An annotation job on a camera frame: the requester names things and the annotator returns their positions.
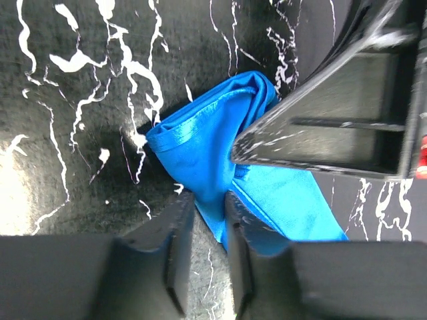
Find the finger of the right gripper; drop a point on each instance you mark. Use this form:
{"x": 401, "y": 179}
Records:
{"x": 362, "y": 111}

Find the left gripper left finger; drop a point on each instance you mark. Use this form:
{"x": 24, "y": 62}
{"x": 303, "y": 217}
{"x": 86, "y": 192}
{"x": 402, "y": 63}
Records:
{"x": 141, "y": 275}

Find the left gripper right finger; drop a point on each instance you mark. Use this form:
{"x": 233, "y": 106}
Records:
{"x": 276, "y": 278}

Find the blue cloth napkin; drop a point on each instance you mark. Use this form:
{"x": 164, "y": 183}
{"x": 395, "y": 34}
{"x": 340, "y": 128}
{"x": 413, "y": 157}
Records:
{"x": 194, "y": 145}

